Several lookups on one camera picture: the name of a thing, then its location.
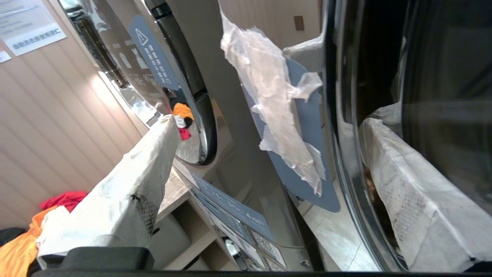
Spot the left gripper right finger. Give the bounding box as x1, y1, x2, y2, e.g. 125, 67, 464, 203
359, 117, 492, 274

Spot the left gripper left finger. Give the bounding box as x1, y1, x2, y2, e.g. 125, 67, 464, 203
35, 115, 181, 270

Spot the dark glass dryer door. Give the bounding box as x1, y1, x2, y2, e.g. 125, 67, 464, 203
322, 0, 492, 272

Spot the beige laundry machine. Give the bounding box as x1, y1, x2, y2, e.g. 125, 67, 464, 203
58, 0, 327, 272

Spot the red garment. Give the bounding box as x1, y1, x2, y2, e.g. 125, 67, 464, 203
40, 191, 88, 213

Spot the orange garment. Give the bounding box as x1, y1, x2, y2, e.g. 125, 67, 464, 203
0, 206, 58, 277

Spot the black garment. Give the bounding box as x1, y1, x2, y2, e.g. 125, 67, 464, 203
0, 227, 26, 247

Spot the blue instruction label strip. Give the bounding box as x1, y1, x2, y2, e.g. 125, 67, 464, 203
191, 173, 274, 242

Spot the round chrome-rimmed machine door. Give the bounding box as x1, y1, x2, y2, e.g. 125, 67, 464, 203
144, 0, 218, 167

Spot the blue oval sticker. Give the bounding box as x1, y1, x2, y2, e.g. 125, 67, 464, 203
241, 58, 341, 213

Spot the blue warning sticker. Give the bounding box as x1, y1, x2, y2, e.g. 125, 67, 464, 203
128, 15, 180, 91

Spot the clear peeling plastic film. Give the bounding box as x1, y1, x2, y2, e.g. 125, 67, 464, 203
218, 3, 326, 197

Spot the dark bar door handle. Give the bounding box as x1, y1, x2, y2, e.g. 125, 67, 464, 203
74, 15, 130, 89

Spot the white wall notice sheet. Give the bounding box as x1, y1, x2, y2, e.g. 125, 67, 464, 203
0, 0, 67, 57

